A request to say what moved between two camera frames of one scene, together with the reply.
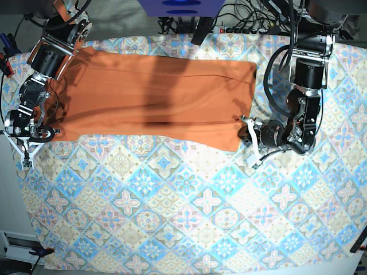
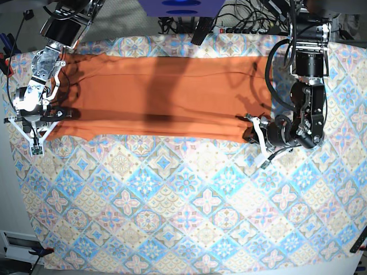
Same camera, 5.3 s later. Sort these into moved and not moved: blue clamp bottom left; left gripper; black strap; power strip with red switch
Moved: left gripper
Not moved: black strap; power strip with red switch; blue clamp bottom left
